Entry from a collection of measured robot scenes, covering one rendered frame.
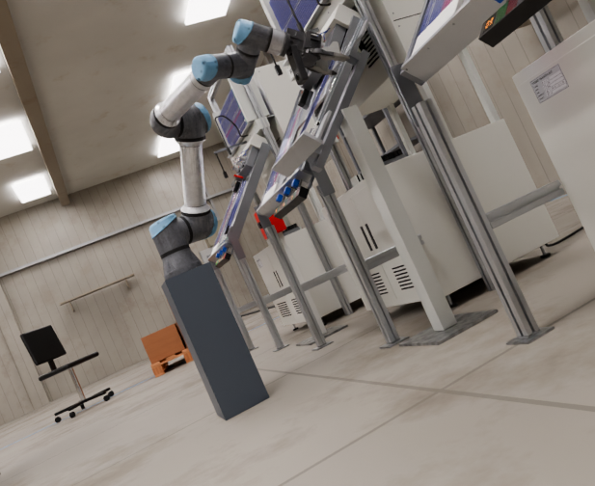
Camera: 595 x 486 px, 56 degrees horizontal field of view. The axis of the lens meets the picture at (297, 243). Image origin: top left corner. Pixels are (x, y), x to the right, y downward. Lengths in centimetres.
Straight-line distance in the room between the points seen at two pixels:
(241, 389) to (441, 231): 98
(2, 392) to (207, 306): 1190
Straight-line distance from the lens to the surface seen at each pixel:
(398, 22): 256
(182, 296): 211
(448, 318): 194
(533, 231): 257
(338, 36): 245
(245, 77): 188
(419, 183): 230
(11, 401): 1385
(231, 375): 212
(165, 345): 592
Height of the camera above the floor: 38
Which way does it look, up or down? 3 degrees up
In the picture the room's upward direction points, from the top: 24 degrees counter-clockwise
